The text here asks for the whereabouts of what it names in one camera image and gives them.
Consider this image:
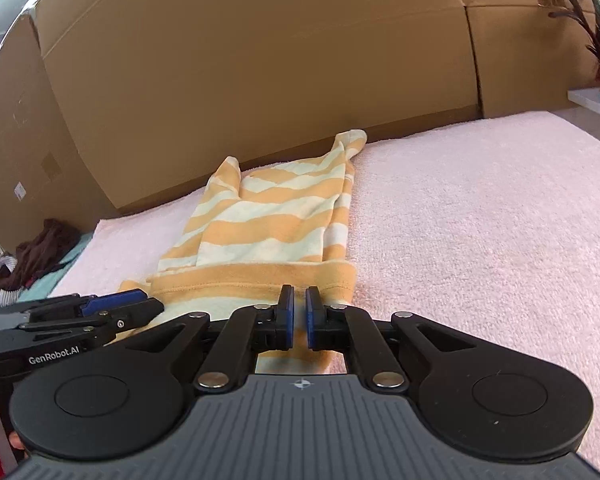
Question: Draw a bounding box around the orange white striped sweater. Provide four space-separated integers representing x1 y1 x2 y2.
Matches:
120 129 367 374

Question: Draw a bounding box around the teal folded cloth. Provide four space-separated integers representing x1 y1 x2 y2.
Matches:
18 233 93 302

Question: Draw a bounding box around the dark brown garment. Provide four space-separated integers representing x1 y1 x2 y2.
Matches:
0 219 82 290

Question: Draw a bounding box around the small white label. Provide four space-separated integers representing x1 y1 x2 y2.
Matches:
14 182 27 200

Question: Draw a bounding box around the left cardboard box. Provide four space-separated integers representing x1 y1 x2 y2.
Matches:
0 14 118 252

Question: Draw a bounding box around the pink towel mat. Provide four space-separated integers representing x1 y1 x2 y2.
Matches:
49 109 600 478

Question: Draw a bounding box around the large centre cardboard box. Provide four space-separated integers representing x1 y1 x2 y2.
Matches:
33 0 479 208

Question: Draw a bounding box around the right lower cardboard box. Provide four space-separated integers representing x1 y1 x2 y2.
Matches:
466 6 597 118

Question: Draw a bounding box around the white side table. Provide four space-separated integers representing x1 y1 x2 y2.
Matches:
567 88 600 115

